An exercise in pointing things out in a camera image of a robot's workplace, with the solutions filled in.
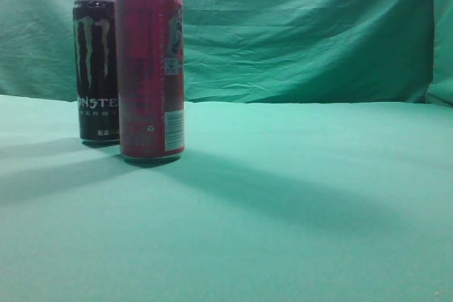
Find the pink slim drink can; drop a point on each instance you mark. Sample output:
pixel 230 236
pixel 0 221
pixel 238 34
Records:
pixel 150 78

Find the green cloth backdrop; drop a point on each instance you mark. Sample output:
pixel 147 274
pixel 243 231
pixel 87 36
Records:
pixel 316 168

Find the black Monster energy can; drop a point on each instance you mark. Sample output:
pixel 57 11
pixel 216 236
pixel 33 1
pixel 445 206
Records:
pixel 96 71

